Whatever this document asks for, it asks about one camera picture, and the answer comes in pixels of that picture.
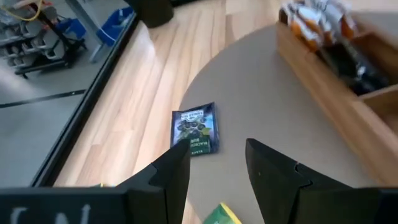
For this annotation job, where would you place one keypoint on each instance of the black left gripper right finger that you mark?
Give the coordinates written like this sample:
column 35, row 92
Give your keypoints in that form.
column 295, row 202

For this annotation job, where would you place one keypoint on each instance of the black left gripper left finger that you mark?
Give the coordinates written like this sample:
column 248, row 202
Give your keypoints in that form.
column 93, row 205

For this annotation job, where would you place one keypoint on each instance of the wooden tea organizer box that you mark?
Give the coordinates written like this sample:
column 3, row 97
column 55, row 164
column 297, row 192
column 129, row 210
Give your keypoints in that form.
column 342, row 124

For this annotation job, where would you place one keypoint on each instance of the round grey mat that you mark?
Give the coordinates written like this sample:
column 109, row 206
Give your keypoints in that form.
column 264, row 93

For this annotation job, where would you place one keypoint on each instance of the shelf cart with grey bins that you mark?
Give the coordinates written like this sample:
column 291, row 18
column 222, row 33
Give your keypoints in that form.
column 53, row 53

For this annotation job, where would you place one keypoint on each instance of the blue storage bin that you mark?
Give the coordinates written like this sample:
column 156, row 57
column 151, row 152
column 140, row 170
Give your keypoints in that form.
column 112, row 29
column 73, row 28

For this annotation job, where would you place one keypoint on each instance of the black plant pot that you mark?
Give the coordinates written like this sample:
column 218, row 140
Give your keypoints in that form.
column 152, row 14

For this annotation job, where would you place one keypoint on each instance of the black aluminium table frame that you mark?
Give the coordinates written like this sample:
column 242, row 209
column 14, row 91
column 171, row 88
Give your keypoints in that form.
column 84, row 102

